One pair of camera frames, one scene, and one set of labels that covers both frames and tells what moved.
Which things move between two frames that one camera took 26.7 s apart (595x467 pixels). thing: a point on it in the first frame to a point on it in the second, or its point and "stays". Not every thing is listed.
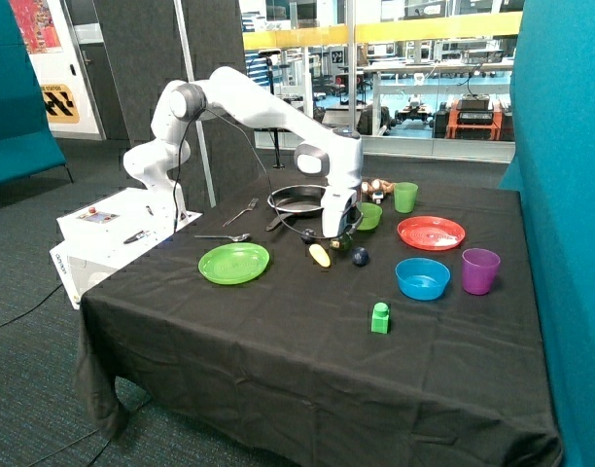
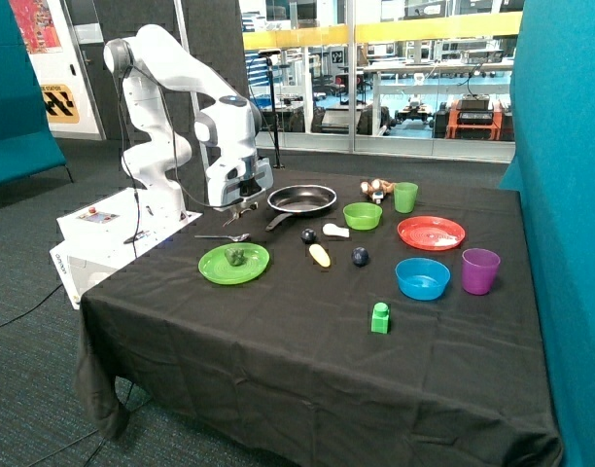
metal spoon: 235,237 stays
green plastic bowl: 371,215 stays
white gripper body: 341,211 to 230,182
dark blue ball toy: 360,256 stays
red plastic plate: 431,233 stays
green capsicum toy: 342,243 to 235,256
